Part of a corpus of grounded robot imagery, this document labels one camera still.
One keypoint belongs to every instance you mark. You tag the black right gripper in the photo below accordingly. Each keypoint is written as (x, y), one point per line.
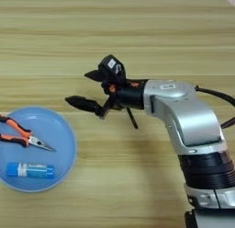
(131, 95)

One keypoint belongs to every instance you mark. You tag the orange black needle-nose pliers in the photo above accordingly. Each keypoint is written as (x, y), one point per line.
(21, 136)

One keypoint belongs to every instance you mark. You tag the blue glue stick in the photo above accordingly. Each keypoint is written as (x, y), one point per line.
(30, 170)

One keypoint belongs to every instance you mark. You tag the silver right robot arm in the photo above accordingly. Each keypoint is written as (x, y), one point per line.
(189, 115)

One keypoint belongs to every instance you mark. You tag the small black box white label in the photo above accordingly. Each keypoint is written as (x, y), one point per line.
(111, 67)

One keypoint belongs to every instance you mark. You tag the light blue round plate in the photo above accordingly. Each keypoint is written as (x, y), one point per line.
(58, 136)

